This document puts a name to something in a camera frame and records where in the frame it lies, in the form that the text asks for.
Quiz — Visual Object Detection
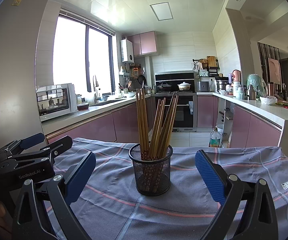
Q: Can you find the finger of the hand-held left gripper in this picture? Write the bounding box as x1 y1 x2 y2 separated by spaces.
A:
0 133 46 160
0 135 73 167

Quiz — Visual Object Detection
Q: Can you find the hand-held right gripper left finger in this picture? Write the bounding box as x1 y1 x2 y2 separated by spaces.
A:
12 151 96 240

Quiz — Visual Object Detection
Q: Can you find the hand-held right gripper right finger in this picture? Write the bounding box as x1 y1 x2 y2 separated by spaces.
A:
195 150 279 240

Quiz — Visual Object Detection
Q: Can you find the black mesh utensil holder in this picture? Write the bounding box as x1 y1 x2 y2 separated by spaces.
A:
128 143 173 196

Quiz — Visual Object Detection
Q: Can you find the bundle of wooden chopsticks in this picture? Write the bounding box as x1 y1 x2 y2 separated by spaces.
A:
136 88 179 190

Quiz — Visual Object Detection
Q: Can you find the plastic oil bottle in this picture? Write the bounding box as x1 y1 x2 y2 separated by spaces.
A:
209 127 222 148

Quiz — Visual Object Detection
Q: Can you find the grey plaid tablecloth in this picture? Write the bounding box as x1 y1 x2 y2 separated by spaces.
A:
42 137 288 240

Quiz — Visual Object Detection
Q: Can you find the pink base cabinet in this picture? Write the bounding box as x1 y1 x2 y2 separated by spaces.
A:
227 104 283 148
45 96 156 145

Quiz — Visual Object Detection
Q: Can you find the white microwave oven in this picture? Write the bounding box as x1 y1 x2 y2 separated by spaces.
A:
36 83 77 122

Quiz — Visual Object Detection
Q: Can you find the black built-in oven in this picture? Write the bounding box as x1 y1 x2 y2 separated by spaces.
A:
155 94 197 132

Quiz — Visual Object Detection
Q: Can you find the chrome kitchen faucet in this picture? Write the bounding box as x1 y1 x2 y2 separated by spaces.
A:
92 75 101 104

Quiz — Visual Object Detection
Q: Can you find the grey refrigerator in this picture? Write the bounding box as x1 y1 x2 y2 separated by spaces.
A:
0 0 57 145

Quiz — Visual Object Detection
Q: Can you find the silver rice cooker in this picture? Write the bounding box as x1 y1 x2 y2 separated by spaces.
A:
197 81 211 92

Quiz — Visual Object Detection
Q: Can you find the kitchen window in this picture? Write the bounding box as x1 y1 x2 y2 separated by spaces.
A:
52 14 116 93

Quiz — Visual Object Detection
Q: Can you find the steel thermos flask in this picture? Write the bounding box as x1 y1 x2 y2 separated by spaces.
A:
247 84 257 100

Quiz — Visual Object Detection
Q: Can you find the white bowl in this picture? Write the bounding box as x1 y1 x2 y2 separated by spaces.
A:
259 96 278 105

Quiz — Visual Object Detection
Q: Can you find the black cooking pot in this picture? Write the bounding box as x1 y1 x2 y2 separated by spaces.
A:
156 81 172 92

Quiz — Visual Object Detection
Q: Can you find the green appliance under plastic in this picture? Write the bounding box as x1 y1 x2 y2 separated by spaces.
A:
246 74 267 98

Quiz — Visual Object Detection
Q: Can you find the black range hood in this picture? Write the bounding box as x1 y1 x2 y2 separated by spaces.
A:
155 72 195 82

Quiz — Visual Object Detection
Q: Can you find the white water heater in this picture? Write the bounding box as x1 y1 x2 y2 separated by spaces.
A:
120 39 134 64

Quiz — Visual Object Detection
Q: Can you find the ceiling light panel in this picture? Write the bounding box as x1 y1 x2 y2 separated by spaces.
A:
149 2 173 21

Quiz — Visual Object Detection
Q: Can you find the black wall rack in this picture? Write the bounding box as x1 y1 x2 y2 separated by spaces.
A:
193 56 220 78

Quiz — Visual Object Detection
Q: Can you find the framed wall picture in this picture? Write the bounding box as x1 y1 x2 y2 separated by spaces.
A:
267 57 281 85

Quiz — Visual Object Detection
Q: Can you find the pink wall cabinet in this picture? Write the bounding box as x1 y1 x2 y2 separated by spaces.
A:
127 31 158 57

